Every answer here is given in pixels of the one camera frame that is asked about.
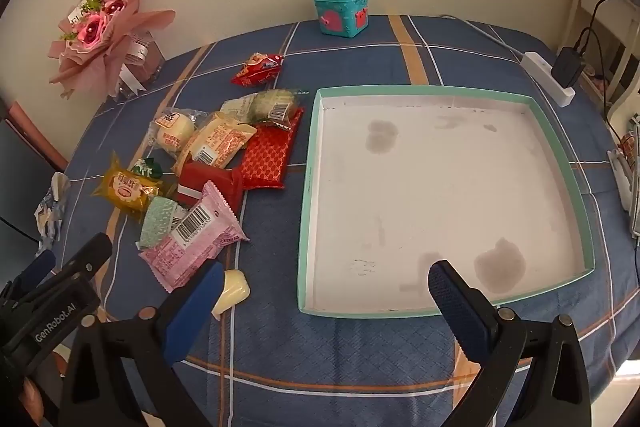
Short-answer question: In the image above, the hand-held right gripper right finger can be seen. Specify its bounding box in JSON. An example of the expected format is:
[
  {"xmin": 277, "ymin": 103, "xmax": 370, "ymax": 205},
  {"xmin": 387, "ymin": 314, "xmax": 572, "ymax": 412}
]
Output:
[{"xmin": 427, "ymin": 259, "xmax": 601, "ymax": 427}]

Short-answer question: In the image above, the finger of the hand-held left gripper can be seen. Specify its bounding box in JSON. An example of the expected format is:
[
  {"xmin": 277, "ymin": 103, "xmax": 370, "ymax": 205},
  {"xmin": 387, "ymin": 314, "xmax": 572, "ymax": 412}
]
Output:
[
  {"xmin": 47, "ymin": 232, "xmax": 113, "ymax": 288},
  {"xmin": 7, "ymin": 249, "xmax": 57, "ymax": 295}
]

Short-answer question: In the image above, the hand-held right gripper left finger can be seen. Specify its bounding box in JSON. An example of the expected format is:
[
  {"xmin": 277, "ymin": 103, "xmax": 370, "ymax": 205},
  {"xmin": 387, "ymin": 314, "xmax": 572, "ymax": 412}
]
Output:
[{"xmin": 59, "ymin": 258, "xmax": 226, "ymax": 427}]

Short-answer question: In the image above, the pale yellow jelly cup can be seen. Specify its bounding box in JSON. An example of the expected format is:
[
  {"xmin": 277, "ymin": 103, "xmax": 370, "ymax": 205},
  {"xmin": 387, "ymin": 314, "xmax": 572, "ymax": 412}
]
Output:
[{"xmin": 211, "ymin": 269, "xmax": 251, "ymax": 320}]

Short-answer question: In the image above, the yellow snack packet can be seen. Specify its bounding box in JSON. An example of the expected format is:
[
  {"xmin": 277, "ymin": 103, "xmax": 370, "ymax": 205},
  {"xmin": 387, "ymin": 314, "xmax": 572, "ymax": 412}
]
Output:
[{"xmin": 91, "ymin": 152, "xmax": 161, "ymax": 223}]

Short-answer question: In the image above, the pink snack packet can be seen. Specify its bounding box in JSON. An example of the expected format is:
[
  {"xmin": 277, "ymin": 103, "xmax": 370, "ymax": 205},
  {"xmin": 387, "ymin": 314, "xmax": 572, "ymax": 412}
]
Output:
[{"xmin": 139, "ymin": 182, "xmax": 250, "ymax": 293}]

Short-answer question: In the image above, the mint green snack packet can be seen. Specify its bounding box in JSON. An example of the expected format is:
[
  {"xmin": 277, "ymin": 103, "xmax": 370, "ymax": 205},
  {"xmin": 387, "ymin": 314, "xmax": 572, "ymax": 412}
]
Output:
[{"xmin": 137, "ymin": 196, "xmax": 190, "ymax": 250}]

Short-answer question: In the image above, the green white biscuit packet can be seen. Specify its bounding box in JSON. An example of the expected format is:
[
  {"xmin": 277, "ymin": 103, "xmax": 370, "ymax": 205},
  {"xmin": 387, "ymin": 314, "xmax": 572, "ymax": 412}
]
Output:
[{"xmin": 129, "ymin": 157, "xmax": 165, "ymax": 182}]

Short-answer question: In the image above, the green rimmed shallow cardboard box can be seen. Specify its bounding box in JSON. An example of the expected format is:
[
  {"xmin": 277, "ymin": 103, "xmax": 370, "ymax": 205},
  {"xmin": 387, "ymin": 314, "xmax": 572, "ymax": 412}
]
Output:
[{"xmin": 297, "ymin": 87, "xmax": 596, "ymax": 319}]

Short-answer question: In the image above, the plain red snack packet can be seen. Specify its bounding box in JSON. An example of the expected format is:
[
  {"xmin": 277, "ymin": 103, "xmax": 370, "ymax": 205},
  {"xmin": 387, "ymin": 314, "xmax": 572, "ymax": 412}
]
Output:
[{"xmin": 177, "ymin": 159, "xmax": 246, "ymax": 208}]

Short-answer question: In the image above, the white bun packet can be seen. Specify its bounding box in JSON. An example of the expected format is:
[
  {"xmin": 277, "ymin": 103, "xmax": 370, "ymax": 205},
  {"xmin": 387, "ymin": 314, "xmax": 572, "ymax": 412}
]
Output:
[{"xmin": 150, "ymin": 107, "xmax": 208, "ymax": 155}]

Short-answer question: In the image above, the red patterned snack packet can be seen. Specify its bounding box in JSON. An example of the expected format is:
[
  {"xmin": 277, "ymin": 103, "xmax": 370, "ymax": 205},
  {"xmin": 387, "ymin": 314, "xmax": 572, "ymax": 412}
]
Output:
[{"xmin": 240, "ymin": 107, "xmax": 306, "ymax": 190}]

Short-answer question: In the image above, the clear green edged bun packet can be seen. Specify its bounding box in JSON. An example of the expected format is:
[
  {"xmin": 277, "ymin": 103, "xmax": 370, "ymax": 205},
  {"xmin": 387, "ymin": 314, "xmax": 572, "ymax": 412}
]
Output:
[{"xmin": 248, "ymin": 88, "xmax": 307, "ymax": 128}]

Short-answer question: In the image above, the person's left hand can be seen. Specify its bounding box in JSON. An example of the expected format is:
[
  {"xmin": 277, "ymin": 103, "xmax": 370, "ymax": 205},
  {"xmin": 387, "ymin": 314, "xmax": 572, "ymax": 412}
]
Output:
[{"xmin": 21, "ymin": 377, "xmax": 58, "ymax": 427}]

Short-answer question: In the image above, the brown framed chair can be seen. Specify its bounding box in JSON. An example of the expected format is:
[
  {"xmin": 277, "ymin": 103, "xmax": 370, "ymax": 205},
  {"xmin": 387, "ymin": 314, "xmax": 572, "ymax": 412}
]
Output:
[{"xmin": 0, "ymin": 102, "xmax": 68, "ymax": 258}]

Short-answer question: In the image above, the blue plaid tablecloth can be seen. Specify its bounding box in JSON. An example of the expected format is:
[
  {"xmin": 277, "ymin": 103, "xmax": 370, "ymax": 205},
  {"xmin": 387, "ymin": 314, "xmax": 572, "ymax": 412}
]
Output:
[{"xmin": 35, "ymin": 13, "xmax": 640, "ymax": 427}]

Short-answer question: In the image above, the yellowish cake packet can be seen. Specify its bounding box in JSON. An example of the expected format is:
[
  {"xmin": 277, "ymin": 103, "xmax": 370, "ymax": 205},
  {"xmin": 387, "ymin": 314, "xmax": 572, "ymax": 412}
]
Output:
[{"xmin": 172, "ymin": 111, "xmax": 257, "ymax": 175}]

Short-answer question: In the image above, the clear gift box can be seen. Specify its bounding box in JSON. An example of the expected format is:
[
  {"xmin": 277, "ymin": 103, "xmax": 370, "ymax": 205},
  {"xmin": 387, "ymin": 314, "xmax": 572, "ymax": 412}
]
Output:
[{"xmin": 117, "ymin": 32, "xmax": 166, "ymax": 100}]

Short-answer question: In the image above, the pink flower bouquet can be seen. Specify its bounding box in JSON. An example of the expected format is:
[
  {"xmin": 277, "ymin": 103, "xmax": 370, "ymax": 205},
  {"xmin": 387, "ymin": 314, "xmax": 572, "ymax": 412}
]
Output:
[{"xmin": 48, "ymin": 0, "xmax": 177, "ymax": 100}]

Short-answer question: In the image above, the colourful roll stack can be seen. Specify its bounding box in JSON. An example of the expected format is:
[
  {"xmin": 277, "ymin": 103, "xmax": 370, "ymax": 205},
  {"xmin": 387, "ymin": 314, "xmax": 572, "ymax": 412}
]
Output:
[{"xmin": 617, "ymin": 132, "xmax": 640, "ymax": 158}]

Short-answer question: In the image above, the small red chips packet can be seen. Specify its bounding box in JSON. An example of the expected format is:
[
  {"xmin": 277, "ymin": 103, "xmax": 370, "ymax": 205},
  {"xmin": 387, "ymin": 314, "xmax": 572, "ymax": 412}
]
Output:
[{"xmin": 230, "ymin": 53, "xmax": 285, "ymax": 88}]

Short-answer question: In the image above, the white power strip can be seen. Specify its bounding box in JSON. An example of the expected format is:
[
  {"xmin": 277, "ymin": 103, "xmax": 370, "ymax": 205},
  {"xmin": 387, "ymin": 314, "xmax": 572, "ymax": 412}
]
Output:
[{"xmin": 520, "ymin": 52, "xmax": 576, "ymax": 106}]

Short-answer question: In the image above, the black charger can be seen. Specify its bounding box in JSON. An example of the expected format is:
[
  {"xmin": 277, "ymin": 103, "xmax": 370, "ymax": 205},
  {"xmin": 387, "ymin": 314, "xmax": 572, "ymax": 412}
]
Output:
[{"xmin": 550, "ymin": 47, "xmax": 587, "ymax": 90}]

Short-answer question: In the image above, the white chair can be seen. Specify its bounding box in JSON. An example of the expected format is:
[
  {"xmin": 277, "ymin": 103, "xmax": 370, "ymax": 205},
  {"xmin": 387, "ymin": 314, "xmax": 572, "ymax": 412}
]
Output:
[{"xmin": 602, "ymin": 22, "xmax": 640, "ymax": 135}]

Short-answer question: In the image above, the teal toy box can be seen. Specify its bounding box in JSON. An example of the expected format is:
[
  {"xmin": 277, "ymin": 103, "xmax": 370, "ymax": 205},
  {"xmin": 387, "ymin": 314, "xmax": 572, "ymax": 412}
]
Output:
[{"xmin": 313, "ymin": 0, "xmax": 370, "ymax": 38}]

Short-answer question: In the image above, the white shelf unit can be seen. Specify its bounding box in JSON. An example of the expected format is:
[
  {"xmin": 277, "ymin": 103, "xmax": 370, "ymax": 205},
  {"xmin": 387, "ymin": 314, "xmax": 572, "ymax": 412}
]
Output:
[{"xmin": 570, "ymin": 0, "xmax": 640, "ymax": 52}]

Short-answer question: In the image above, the grey power cable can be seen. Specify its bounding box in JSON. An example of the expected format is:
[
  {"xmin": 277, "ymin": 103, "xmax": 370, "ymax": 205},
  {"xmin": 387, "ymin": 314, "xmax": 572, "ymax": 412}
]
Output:
[{"xmin": 439, "ymin": 13, "xmax": 526, "ymax": 58}]

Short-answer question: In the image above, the black charger cable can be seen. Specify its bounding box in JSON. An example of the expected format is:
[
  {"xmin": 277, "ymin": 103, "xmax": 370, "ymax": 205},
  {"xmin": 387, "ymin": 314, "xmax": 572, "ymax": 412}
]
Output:
[
  {"xmin": 605, "ymin": 18, "xmax": 640, "ymax": 125},
  {"xmin": 572, "ymin": 0, "xmax": 640, "ymax": 52}
]

